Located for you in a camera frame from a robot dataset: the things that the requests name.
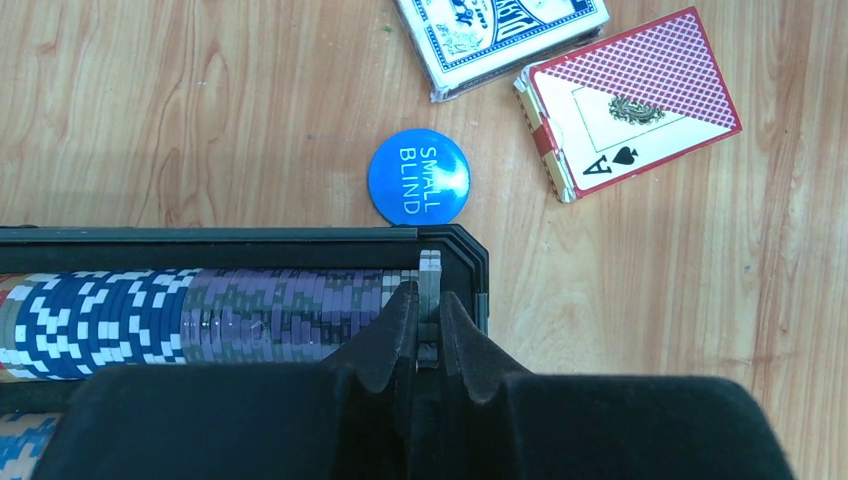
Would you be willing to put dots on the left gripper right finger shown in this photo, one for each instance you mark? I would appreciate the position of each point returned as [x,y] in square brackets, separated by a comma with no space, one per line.
[503,421]

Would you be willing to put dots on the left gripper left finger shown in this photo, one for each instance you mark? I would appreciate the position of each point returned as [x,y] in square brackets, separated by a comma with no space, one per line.
[345,417]

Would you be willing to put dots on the black poker set case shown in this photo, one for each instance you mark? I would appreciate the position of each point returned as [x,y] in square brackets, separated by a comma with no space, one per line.
[446,257]

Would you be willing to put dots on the blue small blind button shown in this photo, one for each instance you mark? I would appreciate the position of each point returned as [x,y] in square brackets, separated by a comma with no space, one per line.
[419,177]

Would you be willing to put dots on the blue purple chip stack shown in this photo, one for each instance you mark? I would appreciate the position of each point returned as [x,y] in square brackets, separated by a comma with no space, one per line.
[70,325]

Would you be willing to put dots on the red playing card box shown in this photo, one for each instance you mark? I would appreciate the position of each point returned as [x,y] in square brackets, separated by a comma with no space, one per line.
[624,105]

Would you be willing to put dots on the blue playing card box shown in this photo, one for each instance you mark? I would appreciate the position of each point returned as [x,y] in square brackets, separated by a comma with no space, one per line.
[462,44]

